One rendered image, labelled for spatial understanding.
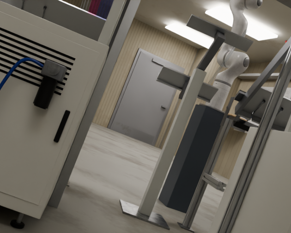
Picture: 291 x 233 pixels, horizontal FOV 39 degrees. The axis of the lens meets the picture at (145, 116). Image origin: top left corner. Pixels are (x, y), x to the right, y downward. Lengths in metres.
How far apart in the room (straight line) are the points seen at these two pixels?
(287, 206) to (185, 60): 9.51
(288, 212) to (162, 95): 9.26
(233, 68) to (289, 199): 1.42
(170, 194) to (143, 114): 7.85
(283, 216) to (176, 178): 1.31
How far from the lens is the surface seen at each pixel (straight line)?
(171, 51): 10.74
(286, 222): 1.48
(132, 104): 10.40
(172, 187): 2.71
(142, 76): 10.44
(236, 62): 2.75
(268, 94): 2.26
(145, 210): 2.16
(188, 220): 2.30
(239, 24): 2.83
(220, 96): 2.76
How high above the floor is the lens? 0.44
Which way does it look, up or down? 1 degrees up
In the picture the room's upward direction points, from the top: 22 degrees clockwise
